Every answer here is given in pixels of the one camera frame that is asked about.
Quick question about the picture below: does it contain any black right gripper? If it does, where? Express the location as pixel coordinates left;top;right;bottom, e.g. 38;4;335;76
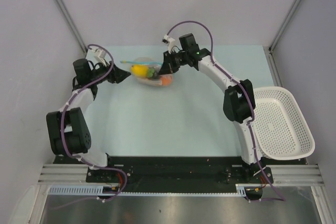
159;49;189;76

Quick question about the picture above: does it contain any yellow fake lemon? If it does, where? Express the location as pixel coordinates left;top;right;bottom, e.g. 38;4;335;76
131;65;149;78

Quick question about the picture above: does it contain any aluminium rail frame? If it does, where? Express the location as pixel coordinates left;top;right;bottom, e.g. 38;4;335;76
38;164;324;186

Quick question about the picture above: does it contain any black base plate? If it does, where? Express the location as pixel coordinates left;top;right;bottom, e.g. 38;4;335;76
51;156;307;195

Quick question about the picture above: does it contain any orange fake fruit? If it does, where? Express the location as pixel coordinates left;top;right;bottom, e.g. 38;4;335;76
160;74;173;86

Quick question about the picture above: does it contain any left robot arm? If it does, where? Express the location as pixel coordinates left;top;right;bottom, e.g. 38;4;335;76
46;59;131;182

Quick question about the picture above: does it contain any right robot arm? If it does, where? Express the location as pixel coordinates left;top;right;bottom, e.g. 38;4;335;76
159;34;261;183

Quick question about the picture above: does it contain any green fake vegetable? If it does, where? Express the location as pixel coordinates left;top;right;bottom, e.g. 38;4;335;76
146;68;160;80

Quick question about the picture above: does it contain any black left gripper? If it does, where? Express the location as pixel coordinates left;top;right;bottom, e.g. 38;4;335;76
89;59;130;85

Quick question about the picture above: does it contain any white slotted cable duct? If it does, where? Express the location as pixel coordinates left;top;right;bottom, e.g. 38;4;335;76
48;184;124;196

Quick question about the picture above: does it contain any clear zip top bag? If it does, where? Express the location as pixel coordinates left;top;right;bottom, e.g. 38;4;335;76
120;57;173;87

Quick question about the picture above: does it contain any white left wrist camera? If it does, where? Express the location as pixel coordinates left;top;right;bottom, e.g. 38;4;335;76
89;47;108;66

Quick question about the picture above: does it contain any white perforated plastic basket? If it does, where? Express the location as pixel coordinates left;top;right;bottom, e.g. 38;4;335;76
254;87;316;161

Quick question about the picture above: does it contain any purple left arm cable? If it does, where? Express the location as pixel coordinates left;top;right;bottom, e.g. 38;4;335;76
49;44;129;210

